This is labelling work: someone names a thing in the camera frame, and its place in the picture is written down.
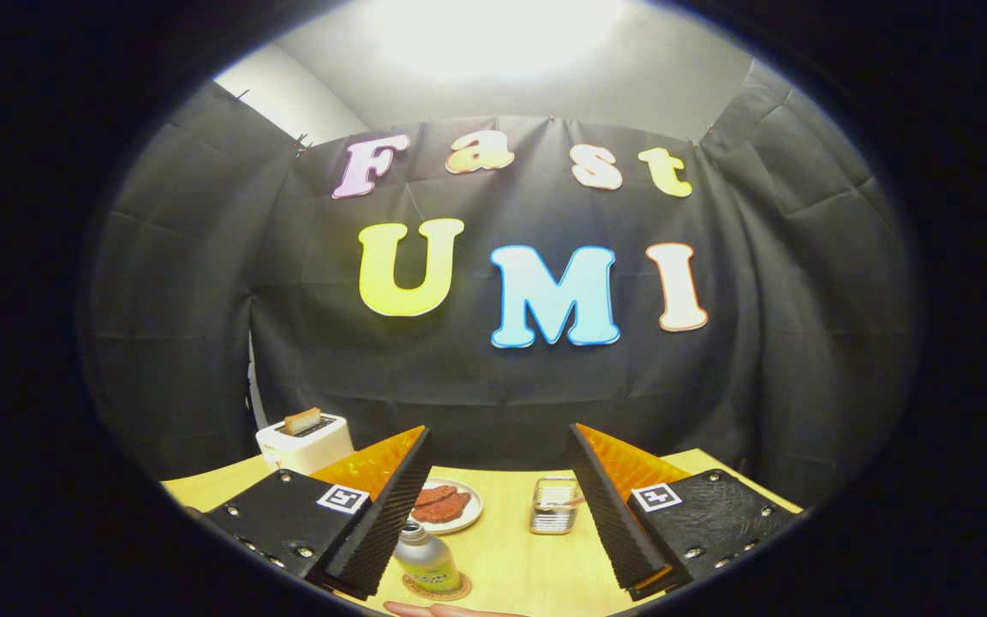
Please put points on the toast slice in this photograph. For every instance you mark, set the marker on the toast slice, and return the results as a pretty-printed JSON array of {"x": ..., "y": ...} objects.
[{"x": 302, "y": 421}]

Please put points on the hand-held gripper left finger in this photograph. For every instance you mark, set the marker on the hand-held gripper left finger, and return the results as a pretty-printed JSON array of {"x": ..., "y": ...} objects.
[{"x": 391, "y": 514}]

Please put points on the white round plate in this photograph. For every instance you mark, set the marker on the white round plate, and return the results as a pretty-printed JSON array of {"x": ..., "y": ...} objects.
[{"x": 472, "y": 514}]

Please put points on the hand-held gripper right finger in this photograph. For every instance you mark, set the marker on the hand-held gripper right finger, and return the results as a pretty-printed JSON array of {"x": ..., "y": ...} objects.
[{"x": 618, "y": 523}]

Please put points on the reddish meat slice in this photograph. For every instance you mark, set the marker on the reddish meat slice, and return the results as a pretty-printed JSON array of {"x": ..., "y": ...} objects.
[
  {"x": 446, "y": 509},
  {"x": 433, "y": 494}
]

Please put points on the silver juice bottle green label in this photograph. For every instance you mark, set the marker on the silver juice bottle green label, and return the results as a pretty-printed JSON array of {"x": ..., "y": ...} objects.
[{"x": 427, "y": 561}]

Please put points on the wooden table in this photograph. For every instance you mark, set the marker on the wooden table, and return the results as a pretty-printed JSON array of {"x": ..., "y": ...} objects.
[{"x": 502, "y": 566}]

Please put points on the white toaster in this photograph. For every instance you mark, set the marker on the white toaster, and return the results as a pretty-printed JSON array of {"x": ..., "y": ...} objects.
[{"x": 309, "y": 450}]

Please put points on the round cork coaster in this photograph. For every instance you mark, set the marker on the round cork coaster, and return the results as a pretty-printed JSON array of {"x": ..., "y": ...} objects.
[{"x": 462, "y": 590}]

